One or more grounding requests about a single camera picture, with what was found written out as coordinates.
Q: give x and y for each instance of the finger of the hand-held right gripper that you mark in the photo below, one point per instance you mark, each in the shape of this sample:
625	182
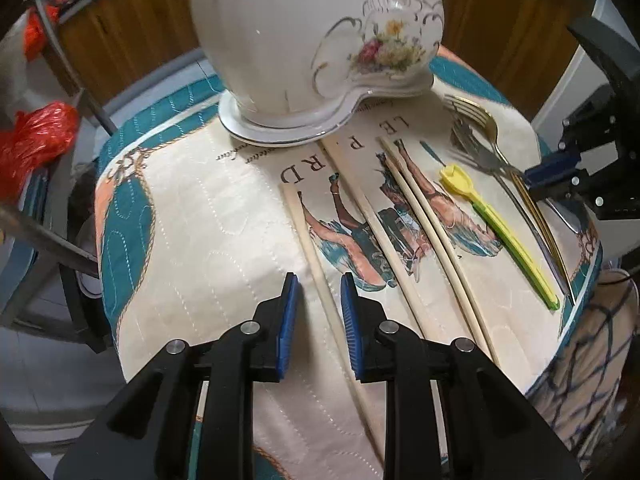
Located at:
607	57
550	174

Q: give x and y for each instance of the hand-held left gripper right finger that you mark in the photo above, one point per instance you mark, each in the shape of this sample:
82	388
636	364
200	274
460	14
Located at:
350	320

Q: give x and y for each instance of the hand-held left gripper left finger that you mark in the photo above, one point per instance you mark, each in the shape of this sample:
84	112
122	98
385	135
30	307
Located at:
287	320

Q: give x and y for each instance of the beige wooden chopstick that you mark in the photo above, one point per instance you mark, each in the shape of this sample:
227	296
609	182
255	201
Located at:
312	255
400	172
465	287
370	220

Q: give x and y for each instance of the yellow green plastic spoon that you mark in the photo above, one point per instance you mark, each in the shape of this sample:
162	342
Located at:
505	230

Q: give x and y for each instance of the silver metal fork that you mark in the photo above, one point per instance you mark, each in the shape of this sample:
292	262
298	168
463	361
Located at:
477	152

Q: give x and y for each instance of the gold metal fork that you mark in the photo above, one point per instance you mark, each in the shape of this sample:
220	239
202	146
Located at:
487	117

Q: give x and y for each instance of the white floral ceramic utensil holder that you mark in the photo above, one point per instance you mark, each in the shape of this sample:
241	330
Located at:
280	35

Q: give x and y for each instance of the printed quilted mat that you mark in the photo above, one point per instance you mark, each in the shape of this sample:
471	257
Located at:
200	220

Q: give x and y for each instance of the beige cloth with blue lines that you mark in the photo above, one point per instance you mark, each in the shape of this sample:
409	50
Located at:
590	360

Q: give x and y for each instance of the large red plastic bag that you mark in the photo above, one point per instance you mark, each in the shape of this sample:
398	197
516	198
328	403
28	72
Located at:
35	140

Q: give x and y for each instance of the wooden kitchen base cabinet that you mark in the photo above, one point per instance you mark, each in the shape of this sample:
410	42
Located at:
140	35

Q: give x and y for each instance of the stainless steel shelf rack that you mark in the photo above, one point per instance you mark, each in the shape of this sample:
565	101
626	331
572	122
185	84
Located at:
65	55

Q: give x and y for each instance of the small red plastic bag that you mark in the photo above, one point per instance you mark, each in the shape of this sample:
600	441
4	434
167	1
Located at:
35	35

